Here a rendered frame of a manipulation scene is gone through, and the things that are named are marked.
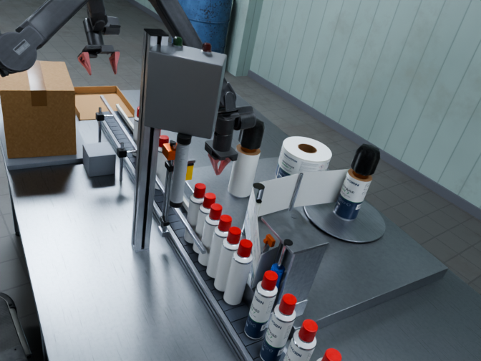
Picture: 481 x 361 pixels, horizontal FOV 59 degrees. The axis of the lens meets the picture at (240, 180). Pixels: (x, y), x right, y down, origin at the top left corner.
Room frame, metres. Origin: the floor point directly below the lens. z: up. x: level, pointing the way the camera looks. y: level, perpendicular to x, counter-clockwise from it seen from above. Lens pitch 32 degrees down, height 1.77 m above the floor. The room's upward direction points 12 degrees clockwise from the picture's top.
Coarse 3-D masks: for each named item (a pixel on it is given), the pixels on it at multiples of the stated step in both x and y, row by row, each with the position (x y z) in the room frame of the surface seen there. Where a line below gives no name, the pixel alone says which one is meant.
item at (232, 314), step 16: (112, 128) 1.63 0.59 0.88; (128, 128) 1.66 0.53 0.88; (128, 144) 1.52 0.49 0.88; (160, 192) 1.24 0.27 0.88; (160, 208) 1.15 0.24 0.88; (176, 224) 1.08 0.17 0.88; (192, 256) 0.95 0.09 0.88; (224, 304) 0.80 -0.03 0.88; (240, 304) 0.81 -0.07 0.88; (240, 320) 0.76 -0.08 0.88; (240, 336) 0.71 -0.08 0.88; (256, 352) 0.67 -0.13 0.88
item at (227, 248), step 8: (232, 232) 0.85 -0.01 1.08; (240, 232) 0.86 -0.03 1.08; (224, 240) 0.86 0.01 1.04; (232, 240) 0.85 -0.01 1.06; (224, 248) 0.84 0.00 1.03; (232, 248) 0.84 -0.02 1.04; (224, 256) 0.84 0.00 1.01; (232, 256) 0.84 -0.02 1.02; (224, 264) 0.84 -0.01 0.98; (216, 272) 0.86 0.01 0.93; (224, 272) 0.84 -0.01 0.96; (216, 280) 0.85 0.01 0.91; (224, 280) 0.84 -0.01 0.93; (216, 288) 0.84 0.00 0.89; (224, 288) 0.84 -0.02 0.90
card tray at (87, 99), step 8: (80, 88) 2.01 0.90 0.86; (88, 88) 2.03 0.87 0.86; (96, 88) 2.05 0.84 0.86; (104, 88) 2.08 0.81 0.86; (112, 88) 2.10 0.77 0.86; (80, 96) 1.97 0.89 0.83; (88, 96) 1.99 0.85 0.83; (96, 96) 2.01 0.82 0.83; (104, 96) 2.03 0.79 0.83; (112, 96) 2.06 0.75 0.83; (120, 96) 2.05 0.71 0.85; (80, 104) 1.89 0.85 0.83; (88, 104) 1.90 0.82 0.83; (96, 104) 1.92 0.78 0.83; (104, 104) 1.94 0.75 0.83; (112, 104) 1.96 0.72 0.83; (120, 104) 1.98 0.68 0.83; (128, 104) 1.95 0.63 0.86; (80, 112) 1.80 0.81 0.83; (88, 112) 1.81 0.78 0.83; (128, 112) 1.91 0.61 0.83
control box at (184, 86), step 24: (168, 48) 0.98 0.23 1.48; (192, 48) 1.02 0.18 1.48; (168, 72) 0.93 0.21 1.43; (192, 72) 0.94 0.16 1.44; (216, 72) 0.94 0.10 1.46; (168, 96) 0.93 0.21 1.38; (192, 96) 0.94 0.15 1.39; (216, 96) 0.94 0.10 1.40; (144, 120) 0.94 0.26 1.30; (168, 120) 0.93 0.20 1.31; (192, 120) 0.94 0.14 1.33; (216, 120) 1.02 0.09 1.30
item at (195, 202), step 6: (198, 186) 1.02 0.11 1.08; (204, 186) 1.03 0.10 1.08; (198, 192) 1.01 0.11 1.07; (204, 192) 1.02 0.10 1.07; (192, 198) 1.02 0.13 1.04; (198, 198) 1.01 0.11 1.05; (192, 204) 1.01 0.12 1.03; (198, 204) 1.01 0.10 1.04; (192, 210) 1.01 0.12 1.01; (198, 210) 1.01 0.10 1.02; (192, 216) 1.01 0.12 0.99; (192, 222) 1.01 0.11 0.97; (186, 234) 1.01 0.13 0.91; (186, 240) 1.01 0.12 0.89; (192, 240) 1.00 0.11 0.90
